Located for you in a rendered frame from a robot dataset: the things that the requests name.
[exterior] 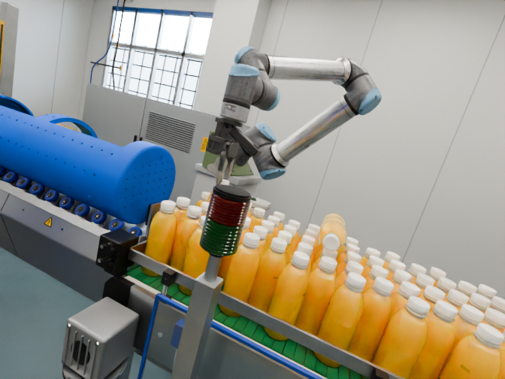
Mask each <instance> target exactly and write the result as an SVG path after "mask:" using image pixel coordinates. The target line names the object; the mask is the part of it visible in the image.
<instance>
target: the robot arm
mask: <svg viewBox="0 0 505 379"><path fill-rule="evenodd" d="M270 80H311V81H332V83H333V84H335V85H340V86H342V87H343V88H344V89H345V90H346V94H345V95H343V97H342V98H340V99H339V100H337V101H336V102H335V103H334V104H332V105H331V106H330V107H328V108H326V109H325V110H324V111H323V112H322V113H320V114H319V115H317V116H316V117H314V118H313V119H312V120H311V121H310V122H308V123H307V124H305V125H304V126H302V127H301V128H300V129H299V130H297V131H296V132H294V133H293V134H292V135H290V136H289V137H288V138H287V139H285V140H284V141H282V142H281V143H280V144H274V142H276V141H277V139H276V136H275V134H274V133H273V132H272V130H271V129H270V127H269V126H268V125H267V124H266V123H263V122H260V123H258V124H256V125H254V126H253V127H252V128H250V129H248V130H247V131H246V132H244V133H242V131H241V130H239V129H238V128H236V127H237V126H239V127H242V126H243V124H242V123H246V122H247V118H248V115H249V110H250V107H251V105H252V106H255V107H257V108H259V109H260V110H262V111H271V110H273V109H274V108H275V107H276V106H277V105H278V103H279V101H280V91H279V90H278V89H277V87H276V86H273V84H272V83H271V81H270ZM381 100H382V95H381V93H380V91H379V89H378V88H377V87H376V84H375V83H374V82H373V80H372V79H371V77H370V75H369V74H368V72H367V71H366V70H365V69H364V68H363V67H362V66H361V65H359V64H358V63H357V62H355V61H353V60H351V59H348V58H339V59H337V60H336V61H333V60H324V59H308V58H300V57H291V56H275V55H267V54H266V53H257V52H256V49H255V48H254V47H251V46H246V47H243V48H241V49H240V50H239V51H238V52H237V53H236V55H235V58H234V64H233V65H232V66H231V69H230V72H229V73H228V80H227V84H226V88H225V93H224V97H223V100H222V106H221V109H220V112H219V115H220V116H221V117H223V118H222V119H221V118H218V117H216V119H215V121H216V122H217V124H216V130H215V132H212V133H215V134H212V133H211V135H209V138H208V141H207V146H206V151H207V152H210V153H212V154H215V155H217V154H219V155H220V156H218V157H217V158H216V161H215V162H214V163H212V164H209V165H208V166H207V170H208V171H209V172H211V173H212V174H214V175H216V185H217V184H220V183H221V182H222V179H225V180H228V179H229V177H230V175H231V172H232V170H233V168H234V164H235V163H236V164H237V165H239V166H244V165H246V163H247V162H248V160H249V159H250V157H252V158H253V160H254V163H255V164H256V168H257V169H258V171H259V174H260V175H261V177H262V179H263V180H272V179H274V178H277V177H280V176H282V175H284V174H285V173H286V169H285V167H286V166H288V165H289V160H291V159H292V158H294V157H295V156H297V155H298V154H299V153H301V152H303V151H304V150H306V149H307V148H308V147H310V146H312V145H313V144H315V143H316V142H317V141H319V140H321V139H322V138H324V137H325V136H326V135H328V134H329V133H331V132H333V131H334V130H335V129H337V128H338V127H340V126H342V125H343V124H344V123H346V122H347V121H349V120H351V119H352V118H353V117H354V116H357V115H359V114H360V115H362V116H363V115H365V114H368V113H370V112H371V111H372V110H373V109H374V108H376V107H377V105H378V104H379V103H380V102H381ZM224 175H225V176H224ZM223 176H224V178H223Z"/></svg>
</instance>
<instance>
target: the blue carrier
mask: <svg viewBox="0 0 505 379"><path fill-rule="evenodd" d="M62 122H72V123H73V124H75V125H76V126H77V127H78V128H79V129H80V130H81V132H82V133H81V132H77V131H74V130H72V129H68V128H65V127H63V126H59V125H57V123H62ZM0 166H2V167H4V168H6V169H7V170H9V171H14V172H16V173H17V174H19V175H21V176H23V177H27V178H29V179H30V180H33V181H34V182H36V183H41V184H43V185H44V186H46V187H48V188H50V189H52V190H56V191H58V192H59V193H61V194H63V195H66V196H70V197H72V198H73V199H75V200H77V201H79V202H82V203H84V204H88V206H90V207H92V208H95V209H97V210H99V211H103V212H105V213H106V214H109V215H111V216H112V217H115V218H118V219H121V220H122V221H124V222H126V223H130V224H140V223H145V221H146V217H147V210H148V206H149V205H150V204H153V203H157V202H161V201H164V200H168V199H169V197H170V195H171V192H172V189H173V187H174V181H175V175H176V169H175V164H174V159H173V157H172V155H171V154H170V153H169V152H168V151H167V150H166V149H165V148H164V147H161V146H159V145H156V144H152V143H150V142H146V141H135V142H132V143H130V144H127V145H126V146H124V147H121V146H118V145H115V144H112V143H110V142H107V141H103V140H101V139H98V137H97V135H96V133H95V132H94V130H93V129H92V128H91V127H90V126H89V125H88V124H86V123H85V122H83V121H81V120H78V119H75V118H73V117H69V116H65V115H63V114H45V115H42V116H39V117H34V115H33V113H32V112H31V111H30V110H29V109H28V108H27V107H26V106H25V105H24V104H23V103H21V102H19V101H17V100H16V99H13V98H10V97H7V96H4V95H1V94H0Z"/></svg>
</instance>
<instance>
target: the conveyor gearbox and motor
mask: <svg viewBox="0 0 505 379"><path fill-rule="evenodd" d="M138 320H139V314H137V313H135V312H134V311H132V310H130V309H129V308H127V307H125V306H123V305H121V304H120V303H118V302H116V301H114V300H113V299H111V298H109V297H105V298H103V299H102V300H100V301H98V302H96V303H95V304H93V305H91V306H89V307H88V308H86V309H84V310H82V311H81V312H79V313H77V314H75V315H74V316H72V317H70V318H68V321H67V326H66V331H65V341H64V346H63V351H62V364H63V367H62V376H63V378H64V379H119V377H120V375H121V374H122V373H123V372H124V371H125V368H126V366H127V365H128V361H129V355H130V354H131V353H132V348H133V344H134V340H135V334H136V330H137V326H138Z"/></svg>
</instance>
